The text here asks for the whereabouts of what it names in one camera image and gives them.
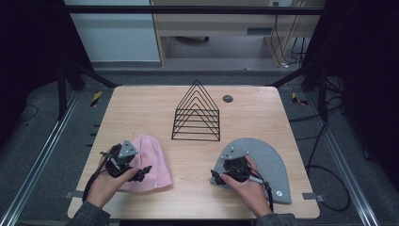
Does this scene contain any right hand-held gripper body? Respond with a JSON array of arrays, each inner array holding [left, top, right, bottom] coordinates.
[[215, 147, 252, 184]]

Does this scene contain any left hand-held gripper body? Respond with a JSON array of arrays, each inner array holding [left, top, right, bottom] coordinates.
[[100, 139, 140, 180]]

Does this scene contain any pink knit beanie hat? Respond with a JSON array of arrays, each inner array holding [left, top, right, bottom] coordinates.
[[119, 134, 174, 193]]

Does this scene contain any black wire triangular rack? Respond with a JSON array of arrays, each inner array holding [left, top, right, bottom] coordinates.
[[170, 79, 221, 142]]

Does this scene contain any person's right hand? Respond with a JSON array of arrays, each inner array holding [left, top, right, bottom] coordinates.
[[220, 155, 273, 218]]

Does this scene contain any person's left hand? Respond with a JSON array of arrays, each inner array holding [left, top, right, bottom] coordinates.
[[86, 167, 139, 210]]

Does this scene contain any yellow black striped tape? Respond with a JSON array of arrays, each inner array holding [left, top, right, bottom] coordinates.
[[291, 91, 309, 106], [90, 90, 104, 108]]

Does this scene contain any black metal stand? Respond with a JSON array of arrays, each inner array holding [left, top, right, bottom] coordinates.
[[266, 60, 330, 123], [56, 60, 121, 121]]

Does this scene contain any white cabinet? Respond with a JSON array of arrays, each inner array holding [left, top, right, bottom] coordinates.
[[64, 0, 162, 63]]

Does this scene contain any dark curtain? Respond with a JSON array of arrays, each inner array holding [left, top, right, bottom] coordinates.
[[302, 0, 399, 189], [0, 0, 93, 149]]

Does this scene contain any left hand-held gripper cable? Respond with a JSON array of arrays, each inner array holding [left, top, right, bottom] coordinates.
[[82, 158, 111, 202]]

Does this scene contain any hand-held gripper cable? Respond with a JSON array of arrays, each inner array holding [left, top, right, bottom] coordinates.
[[82, 158, 111, 202], [248, 168, 275, 214]]

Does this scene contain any right hand-held gripper cable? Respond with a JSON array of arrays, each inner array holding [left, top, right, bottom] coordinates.
[[248, 168, 275, 214]]

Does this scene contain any grey table edge bracket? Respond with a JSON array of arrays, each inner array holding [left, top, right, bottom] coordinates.
[[64, 189, 88, 201], [301, 191, 327, 202]]

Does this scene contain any black floor cable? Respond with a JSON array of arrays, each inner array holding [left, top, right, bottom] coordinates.
[[288, 103, 352, 212]]

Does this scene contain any metal floor rail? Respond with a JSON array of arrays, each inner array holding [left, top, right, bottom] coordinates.
[[319, 125, 380, 226], [0, 90, 81, 226]]

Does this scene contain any yellow cable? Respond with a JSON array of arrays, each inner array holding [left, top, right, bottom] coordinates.
[[270, 0, 307, 68]]

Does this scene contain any black horizontal frame bar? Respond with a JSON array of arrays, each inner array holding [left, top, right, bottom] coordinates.
[[62, 5, 326, 16]]

